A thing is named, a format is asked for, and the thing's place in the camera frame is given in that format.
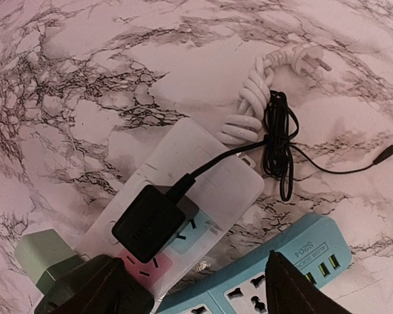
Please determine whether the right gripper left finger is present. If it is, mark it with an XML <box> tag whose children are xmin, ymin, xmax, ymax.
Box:
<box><xmin>52</xmin><ymin>256</ymin><xmax>148</xmax><ymax>314</ymax></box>

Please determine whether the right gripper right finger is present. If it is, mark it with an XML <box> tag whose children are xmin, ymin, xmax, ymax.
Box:
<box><xmin>265</xmin><ymin>251</ymin><xmax>350</xmax><ymax>314</ymax></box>

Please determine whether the teal power strip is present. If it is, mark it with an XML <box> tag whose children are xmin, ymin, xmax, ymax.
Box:
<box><xmin>157</xmin><ymin>213</ymin><xmax>352</xmax><ymax>313</ymax></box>

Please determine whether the black power adapter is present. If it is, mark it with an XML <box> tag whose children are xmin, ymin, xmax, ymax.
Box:
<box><xmin>111</xmin><ymin>184</ymin><xmax>199</xmax><ymax>264</ymax></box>

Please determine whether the white long power strip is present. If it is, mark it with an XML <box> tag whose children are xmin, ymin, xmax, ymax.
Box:
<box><xmin>75</xmin><ymin>118</ymin><xmax>264</xmax><ymax>298</ymax></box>

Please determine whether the light green plug adapter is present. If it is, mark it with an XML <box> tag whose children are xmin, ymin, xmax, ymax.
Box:
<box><xmin>14</xmin><ymin>229</ymin><xmax>84</xmax><ymax>295</ymax></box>

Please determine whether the dark green cube adapter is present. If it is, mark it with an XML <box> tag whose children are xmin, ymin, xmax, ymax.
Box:
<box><xmin>32</xmin><ymin>253</ymin><xmax>157</xmax><ymax>314</ymax></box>

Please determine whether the white strip cord and plug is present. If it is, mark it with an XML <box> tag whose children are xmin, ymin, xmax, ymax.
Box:
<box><xmin>219</xmin><ymin>44</ymin><xmax>333</xmax><ymax>147</ymax></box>

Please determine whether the black adapter cable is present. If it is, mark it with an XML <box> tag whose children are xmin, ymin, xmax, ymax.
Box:
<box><xmin>168</xmin><ymin>90</ymin><xmax>393</xmax><ymax>203</ymax></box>

